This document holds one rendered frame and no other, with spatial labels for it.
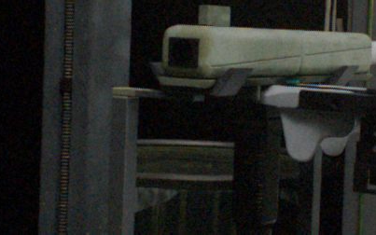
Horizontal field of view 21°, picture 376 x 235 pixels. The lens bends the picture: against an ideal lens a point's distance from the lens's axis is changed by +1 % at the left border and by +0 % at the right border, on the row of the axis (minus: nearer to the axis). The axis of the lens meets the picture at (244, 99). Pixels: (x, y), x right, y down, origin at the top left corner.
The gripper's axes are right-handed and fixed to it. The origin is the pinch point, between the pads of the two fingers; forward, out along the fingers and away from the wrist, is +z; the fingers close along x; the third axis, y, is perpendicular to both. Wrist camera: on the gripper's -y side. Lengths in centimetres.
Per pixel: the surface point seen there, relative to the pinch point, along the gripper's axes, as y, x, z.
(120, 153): 5.3, -10.9, 8.3
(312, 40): -4.3, 4.3, -0.6
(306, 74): -1.3, 4.4, -0.2
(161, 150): 24, 115, 90
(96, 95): 1.7, -2.8, 17.2
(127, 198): 8.9, -10.4, 7.8
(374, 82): 1.3, 46.5, 10.9
